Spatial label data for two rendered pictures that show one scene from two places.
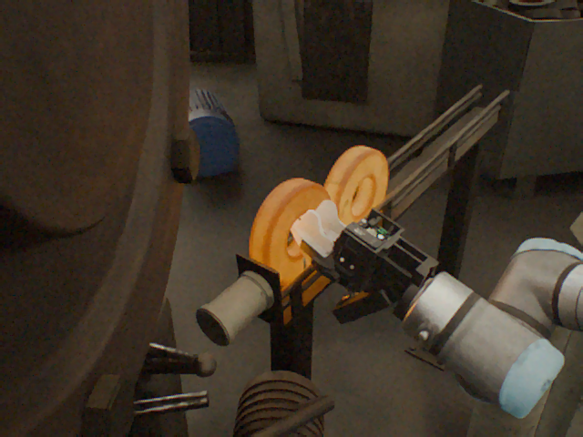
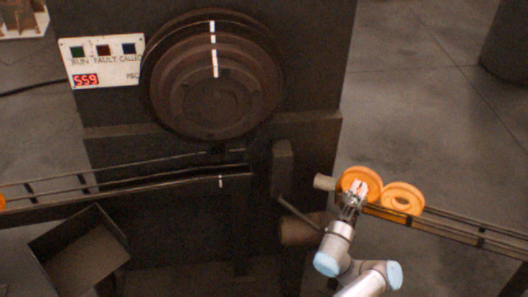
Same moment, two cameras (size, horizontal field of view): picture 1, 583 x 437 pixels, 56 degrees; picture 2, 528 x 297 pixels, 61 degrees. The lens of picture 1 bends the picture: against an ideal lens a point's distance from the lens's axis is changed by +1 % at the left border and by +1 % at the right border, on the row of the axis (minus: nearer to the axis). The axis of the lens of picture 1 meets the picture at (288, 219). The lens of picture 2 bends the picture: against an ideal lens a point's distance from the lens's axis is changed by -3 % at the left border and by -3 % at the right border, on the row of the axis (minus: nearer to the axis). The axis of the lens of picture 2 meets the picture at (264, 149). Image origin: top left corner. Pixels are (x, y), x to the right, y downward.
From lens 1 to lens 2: 133 cm
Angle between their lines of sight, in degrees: 59
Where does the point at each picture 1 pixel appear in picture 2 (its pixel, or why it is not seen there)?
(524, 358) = (322, 252)
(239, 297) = (326, 180)
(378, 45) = not seen: outside the picture
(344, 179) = (388, 188)
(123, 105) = (223, 115)
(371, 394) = not seen: outside the picture
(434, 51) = not seen: outside the picture
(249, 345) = (420, 245)
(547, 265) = (379, 266)
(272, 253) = (343, 181)
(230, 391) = (387, 245)
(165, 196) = (239, 127)
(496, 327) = (330, 243)
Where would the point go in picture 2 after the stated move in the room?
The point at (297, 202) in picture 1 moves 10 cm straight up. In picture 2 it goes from (360, 175) to (365, 155)
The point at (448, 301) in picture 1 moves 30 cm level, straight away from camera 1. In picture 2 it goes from (334, 228) to (424, 239)
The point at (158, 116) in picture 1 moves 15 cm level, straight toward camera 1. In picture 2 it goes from (244, 118) to (199, 132)
